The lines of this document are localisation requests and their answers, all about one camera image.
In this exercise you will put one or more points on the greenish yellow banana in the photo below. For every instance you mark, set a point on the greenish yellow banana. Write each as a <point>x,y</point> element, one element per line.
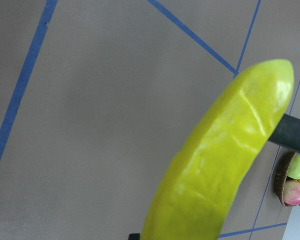
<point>199,187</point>

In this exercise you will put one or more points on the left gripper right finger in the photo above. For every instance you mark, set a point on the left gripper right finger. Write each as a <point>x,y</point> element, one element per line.
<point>287,133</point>

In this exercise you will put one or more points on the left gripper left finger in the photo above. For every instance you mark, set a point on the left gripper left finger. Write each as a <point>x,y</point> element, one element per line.
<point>134,236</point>

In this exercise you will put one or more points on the pink red apple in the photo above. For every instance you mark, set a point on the pink red apple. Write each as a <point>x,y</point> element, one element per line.
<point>291,193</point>

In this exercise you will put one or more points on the green pear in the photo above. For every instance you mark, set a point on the green pear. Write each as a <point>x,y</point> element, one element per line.
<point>294,169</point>

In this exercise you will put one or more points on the brown wicker basket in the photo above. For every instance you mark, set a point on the brown wicker basket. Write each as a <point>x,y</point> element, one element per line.
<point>281,174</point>

